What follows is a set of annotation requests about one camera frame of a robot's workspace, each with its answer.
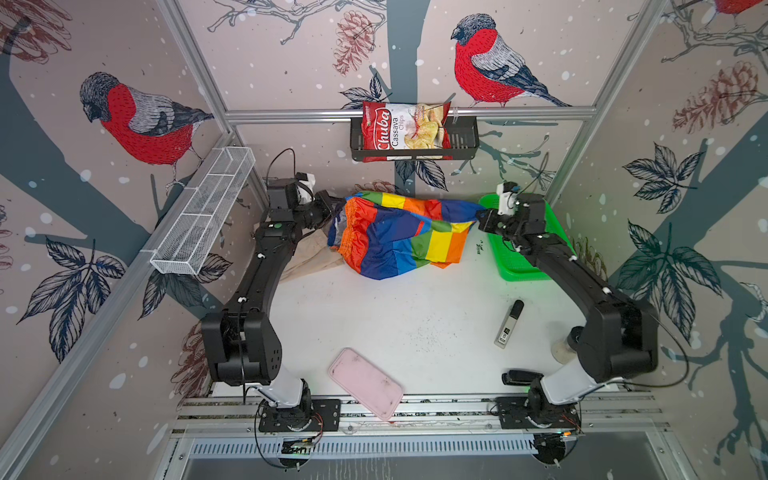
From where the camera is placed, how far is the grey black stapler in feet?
2.80

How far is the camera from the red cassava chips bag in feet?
2.86

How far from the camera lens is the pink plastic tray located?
75 cm

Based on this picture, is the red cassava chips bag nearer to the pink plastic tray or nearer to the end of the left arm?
the end of the left arm

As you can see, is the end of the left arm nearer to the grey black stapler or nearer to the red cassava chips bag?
the red cassava chips bag

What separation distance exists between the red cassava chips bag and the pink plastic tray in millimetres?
623

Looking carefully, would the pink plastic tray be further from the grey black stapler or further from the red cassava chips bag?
the red cassava chips bag

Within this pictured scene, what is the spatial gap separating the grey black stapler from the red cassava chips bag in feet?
1.79

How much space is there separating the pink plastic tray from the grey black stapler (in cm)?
32
